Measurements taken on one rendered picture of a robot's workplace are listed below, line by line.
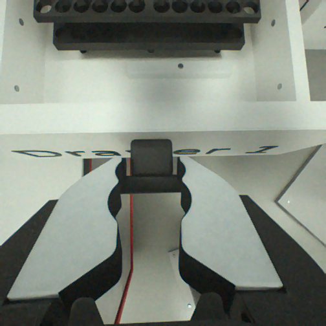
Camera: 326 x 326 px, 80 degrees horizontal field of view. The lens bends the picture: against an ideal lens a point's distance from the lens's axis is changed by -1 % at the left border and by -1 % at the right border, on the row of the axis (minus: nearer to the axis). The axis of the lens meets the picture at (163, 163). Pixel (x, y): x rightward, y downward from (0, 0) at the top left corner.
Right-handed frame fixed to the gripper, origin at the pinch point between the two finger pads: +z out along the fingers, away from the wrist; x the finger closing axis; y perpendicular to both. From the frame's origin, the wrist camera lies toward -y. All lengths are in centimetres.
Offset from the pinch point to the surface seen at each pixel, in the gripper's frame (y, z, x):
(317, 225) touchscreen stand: 72, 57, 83
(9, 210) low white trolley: 13.0, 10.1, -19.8
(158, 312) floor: 106, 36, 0
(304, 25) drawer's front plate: -8.5, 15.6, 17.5
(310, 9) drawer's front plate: -9.8, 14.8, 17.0
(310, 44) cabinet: -6.8, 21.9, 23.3
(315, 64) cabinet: -3.9, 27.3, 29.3
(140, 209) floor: 66, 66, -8
